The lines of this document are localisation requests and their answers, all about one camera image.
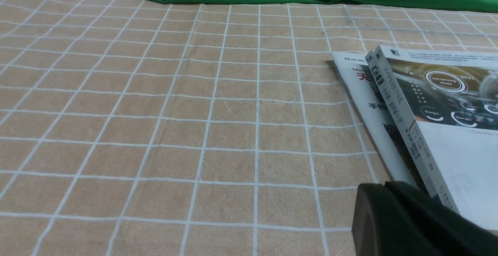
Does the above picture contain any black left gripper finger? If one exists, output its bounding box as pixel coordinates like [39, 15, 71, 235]
[351, 181, 498, 256]

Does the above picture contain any bottom white magazine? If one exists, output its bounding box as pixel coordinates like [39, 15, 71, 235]
[331, 51, 418, 187]

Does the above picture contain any self-driving book top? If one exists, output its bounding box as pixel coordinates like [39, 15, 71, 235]
[373, 45, 498, 232]

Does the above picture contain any middle white book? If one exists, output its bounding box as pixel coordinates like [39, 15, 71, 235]
[366, 48, 438, 199]

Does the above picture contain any beige checkered tablecloth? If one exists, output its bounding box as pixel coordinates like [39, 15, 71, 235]
[0, 0, 497, 256]

